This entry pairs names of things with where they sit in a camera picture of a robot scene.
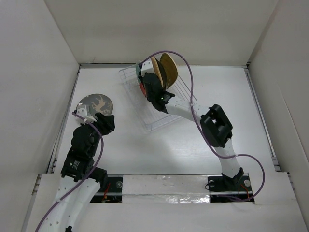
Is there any yellow woven bamboo plate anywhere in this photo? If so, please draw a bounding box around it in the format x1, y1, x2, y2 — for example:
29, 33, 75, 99
160, 53, 178, 89

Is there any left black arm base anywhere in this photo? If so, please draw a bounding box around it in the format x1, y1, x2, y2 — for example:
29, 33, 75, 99
92, 175, 123, 203

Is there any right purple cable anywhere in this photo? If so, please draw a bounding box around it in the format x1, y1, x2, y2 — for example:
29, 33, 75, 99
139, 50, 266, 202

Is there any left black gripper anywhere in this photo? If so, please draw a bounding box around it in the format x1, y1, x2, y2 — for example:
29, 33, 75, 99
81, 112, 114, 155

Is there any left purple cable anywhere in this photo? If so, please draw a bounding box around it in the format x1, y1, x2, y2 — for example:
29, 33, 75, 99
35, 112, 105, 232

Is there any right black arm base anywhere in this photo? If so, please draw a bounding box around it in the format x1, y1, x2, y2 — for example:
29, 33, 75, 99
205, 168, 254, 203

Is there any red and teal plate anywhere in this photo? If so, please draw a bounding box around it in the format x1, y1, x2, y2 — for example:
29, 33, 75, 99
135, 63, 146, 97

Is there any square woven bamboo tray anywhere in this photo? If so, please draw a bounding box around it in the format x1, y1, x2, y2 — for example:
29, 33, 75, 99
151, 57, 163, 87

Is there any purple cable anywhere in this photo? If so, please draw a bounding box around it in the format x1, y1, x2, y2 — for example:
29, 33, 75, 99
35, 112, 105, 232
139, 50, 266, 202

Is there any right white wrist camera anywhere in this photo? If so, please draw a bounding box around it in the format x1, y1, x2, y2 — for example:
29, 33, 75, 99
136, 59, 155, 77

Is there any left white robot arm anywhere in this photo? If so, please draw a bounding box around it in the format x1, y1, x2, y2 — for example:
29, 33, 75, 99
35, 111, 115, 232

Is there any white wire dish rack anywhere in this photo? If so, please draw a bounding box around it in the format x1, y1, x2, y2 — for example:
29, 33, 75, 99
118, 63, 197, 133

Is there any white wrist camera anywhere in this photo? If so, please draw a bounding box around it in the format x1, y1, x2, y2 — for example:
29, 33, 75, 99
72, 104, 97, 124
136, 59, 155, 77

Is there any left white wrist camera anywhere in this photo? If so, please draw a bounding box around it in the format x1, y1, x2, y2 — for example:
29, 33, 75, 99
72, 104, 97, 124

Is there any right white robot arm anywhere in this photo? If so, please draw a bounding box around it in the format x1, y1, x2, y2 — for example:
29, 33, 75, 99
138, 73, 244, 191

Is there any grey deer pattern plate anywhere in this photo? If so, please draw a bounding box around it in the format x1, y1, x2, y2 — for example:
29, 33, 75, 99
76, 93, 113, 116

